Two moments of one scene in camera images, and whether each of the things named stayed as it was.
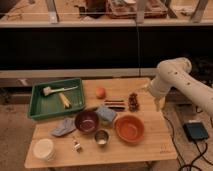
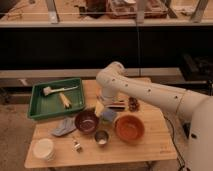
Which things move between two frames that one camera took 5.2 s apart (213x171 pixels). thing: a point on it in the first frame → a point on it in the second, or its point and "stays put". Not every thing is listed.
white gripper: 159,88 → 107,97
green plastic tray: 55,97 stays put
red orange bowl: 129,129 stays put
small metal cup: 101,136 stays put
